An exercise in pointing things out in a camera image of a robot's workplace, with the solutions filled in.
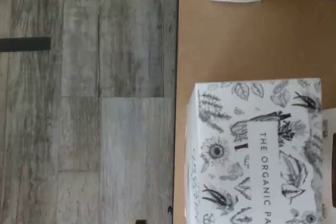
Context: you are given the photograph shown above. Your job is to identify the white box yellow strip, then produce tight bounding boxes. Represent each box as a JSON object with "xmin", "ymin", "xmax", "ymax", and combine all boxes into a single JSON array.
[{"xmin": 184, "ymin": 78, "xmax": 323, "ymax": 224}]

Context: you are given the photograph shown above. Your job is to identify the wooden shelf board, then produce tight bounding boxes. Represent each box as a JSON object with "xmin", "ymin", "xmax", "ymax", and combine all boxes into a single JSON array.
[{"xmin": 178, "ymin": 0, "xmax": 336, "ymax": 224}]

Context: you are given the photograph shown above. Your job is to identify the black floor cable strip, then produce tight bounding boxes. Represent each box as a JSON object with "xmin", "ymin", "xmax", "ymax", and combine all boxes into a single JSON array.
[{"xmin": 0, "ymin": 37, "xmax": 52, "ymax": 52}]

